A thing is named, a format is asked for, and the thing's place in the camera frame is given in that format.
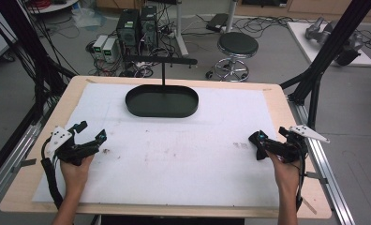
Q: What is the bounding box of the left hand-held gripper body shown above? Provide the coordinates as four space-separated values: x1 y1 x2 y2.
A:
45 126 96 167

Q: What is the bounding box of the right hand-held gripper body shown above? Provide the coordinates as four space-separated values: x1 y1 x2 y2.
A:
265 125 331 164

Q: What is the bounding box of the person's left hand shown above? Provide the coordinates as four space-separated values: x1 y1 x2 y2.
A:
59 154 96 196

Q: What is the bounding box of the person's right hand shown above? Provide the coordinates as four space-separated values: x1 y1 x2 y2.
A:
265 149 301 196

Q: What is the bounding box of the black oval tray stand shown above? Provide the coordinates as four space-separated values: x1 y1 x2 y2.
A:
124 54 200 119

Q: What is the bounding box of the white foam mat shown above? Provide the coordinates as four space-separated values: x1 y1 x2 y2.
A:
32 82 280 209

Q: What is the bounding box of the white power supply unit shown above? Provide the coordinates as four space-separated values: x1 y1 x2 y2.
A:
92 34 109 61
102 37 119 64

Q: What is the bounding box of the white floor board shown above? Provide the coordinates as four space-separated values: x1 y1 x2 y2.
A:
286 21 371 68

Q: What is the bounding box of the black round stool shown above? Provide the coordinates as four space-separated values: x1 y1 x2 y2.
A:
205 31 260 83

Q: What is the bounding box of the black computer tower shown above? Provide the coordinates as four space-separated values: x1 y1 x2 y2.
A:
139 5 158 50
115 8 141 56

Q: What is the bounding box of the clear plastic bag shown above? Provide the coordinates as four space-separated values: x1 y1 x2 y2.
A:
70 7 108 30

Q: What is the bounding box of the round white table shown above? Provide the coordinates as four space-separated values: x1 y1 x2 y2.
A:
26 0 81 15

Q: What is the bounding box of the white pole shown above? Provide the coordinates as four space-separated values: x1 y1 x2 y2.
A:
224 0 239 34

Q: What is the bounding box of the flat black box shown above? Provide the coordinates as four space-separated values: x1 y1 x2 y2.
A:
205 12 230 34

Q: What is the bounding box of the white table leg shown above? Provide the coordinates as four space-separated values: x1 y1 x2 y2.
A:
173 0 190 58

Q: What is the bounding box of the black sleeved gripper cable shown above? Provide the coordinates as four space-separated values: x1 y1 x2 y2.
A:
39 138 65 210

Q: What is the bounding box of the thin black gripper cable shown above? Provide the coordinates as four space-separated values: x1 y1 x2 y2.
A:
295 146 307 214

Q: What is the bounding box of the grey metal bracket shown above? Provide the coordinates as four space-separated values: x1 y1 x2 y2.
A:
304 171 329 186
10 157 37 174

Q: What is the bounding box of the aluminium rail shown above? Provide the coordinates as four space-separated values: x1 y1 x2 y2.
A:
286 95 357 225
0 104 55 211

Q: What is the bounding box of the black frame strut with cables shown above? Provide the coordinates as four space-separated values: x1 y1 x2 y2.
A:
0 0 79 126

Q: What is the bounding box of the tangle of floor cables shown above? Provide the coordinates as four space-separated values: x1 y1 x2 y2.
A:
233 14 371 57

